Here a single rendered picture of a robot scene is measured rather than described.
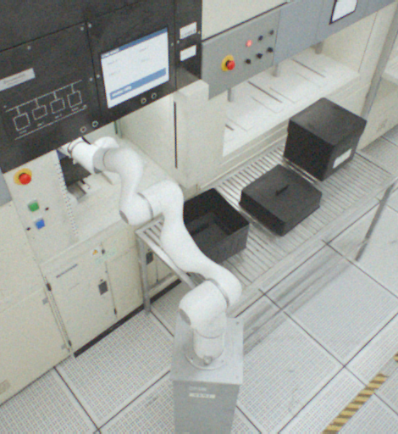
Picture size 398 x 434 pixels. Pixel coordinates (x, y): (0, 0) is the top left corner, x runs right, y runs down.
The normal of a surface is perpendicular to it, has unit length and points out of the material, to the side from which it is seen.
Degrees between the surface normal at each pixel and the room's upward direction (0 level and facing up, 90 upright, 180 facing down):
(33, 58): 90
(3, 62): 90
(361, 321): 0
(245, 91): 0
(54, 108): 90
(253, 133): 0
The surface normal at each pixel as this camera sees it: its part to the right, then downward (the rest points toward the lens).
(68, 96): 0.66, 0.58
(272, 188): 0.02, -0.65
